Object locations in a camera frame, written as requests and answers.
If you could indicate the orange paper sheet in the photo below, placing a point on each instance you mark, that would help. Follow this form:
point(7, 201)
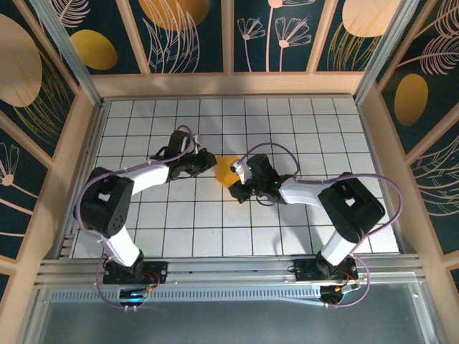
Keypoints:
point(224, 175)

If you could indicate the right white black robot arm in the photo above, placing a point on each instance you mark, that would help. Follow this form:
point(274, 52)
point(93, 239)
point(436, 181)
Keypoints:
point(337, 247)

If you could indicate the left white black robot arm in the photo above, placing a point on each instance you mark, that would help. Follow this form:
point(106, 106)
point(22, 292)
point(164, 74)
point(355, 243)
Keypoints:
point(122, 247)

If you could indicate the white grid mat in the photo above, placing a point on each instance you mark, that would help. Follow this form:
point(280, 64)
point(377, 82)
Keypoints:
point(215, 236)

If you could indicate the grey translucent panel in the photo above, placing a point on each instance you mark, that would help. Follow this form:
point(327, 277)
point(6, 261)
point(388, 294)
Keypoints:
point(229, 322)

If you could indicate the long aluminium base rail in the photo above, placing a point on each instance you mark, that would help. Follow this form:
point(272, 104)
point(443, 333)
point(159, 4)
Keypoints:
point(229, 267)

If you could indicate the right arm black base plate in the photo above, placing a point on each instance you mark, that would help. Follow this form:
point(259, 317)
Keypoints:
point(305, 270)

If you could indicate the aluminium side rail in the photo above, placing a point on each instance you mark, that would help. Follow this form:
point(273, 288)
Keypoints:
point(369, 125)
point(91, 143)

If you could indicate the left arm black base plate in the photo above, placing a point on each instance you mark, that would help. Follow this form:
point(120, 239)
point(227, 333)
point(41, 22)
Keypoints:
point(157, 268)

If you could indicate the aluminium corner post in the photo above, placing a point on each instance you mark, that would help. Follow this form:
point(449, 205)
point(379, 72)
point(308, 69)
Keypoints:
point(384, 53)
point(69, 53)

